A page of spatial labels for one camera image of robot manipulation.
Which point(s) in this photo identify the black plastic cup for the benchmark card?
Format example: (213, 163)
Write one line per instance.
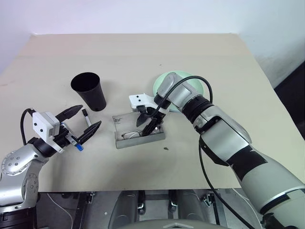
(91, 97)

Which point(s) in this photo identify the grey rounded shell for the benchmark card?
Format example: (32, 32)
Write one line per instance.
(124, 210)
(193, 205)

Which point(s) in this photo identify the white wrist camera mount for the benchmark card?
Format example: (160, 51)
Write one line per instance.
(138, 100)
(41, 125)

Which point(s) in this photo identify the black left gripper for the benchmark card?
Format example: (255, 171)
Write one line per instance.
(62, 138)

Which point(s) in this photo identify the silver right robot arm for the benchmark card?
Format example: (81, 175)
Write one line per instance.
(226, 133)

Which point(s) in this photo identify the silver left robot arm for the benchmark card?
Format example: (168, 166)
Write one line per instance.
(16, 164)

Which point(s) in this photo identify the light green plate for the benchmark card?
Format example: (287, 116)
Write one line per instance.
(199, 87)

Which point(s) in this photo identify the black capped white marker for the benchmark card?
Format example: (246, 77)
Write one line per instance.
(87, 118)

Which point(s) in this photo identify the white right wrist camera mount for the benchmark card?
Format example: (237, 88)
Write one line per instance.
(138, 100)

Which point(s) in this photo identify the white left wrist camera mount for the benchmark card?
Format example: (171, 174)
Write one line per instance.
(41, 125)

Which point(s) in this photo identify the metal tray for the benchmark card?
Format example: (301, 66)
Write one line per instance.
(140, 141)

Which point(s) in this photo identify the thin framed glasses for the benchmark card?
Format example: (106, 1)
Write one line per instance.
(133, 134)

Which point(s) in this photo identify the grey robot chest top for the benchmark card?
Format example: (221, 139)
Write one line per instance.
(171, 224)

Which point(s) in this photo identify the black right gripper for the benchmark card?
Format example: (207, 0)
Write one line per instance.
(156, 116)

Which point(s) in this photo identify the blue capped white marker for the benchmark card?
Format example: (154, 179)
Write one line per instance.
(79, 148)

